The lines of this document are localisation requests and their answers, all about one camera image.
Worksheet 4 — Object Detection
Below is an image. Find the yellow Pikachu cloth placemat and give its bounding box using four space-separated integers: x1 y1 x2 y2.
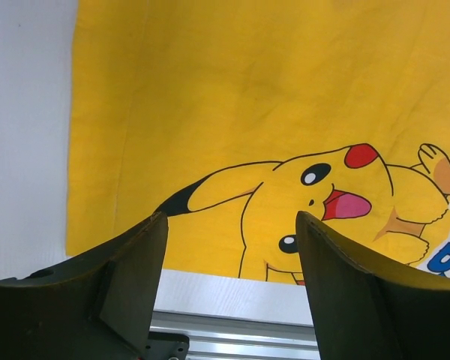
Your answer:
65 1 450 285

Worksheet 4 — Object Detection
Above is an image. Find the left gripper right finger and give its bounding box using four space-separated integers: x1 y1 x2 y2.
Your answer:
295 211 450 359

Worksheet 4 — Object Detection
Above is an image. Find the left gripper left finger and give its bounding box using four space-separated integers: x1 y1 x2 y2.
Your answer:
0 213 168 359

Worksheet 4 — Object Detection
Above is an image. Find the aluminium mounting rail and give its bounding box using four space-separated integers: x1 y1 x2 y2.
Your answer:
150 312 320 359

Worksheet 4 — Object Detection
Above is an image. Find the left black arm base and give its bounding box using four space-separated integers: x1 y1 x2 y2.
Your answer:
139 331 190 360

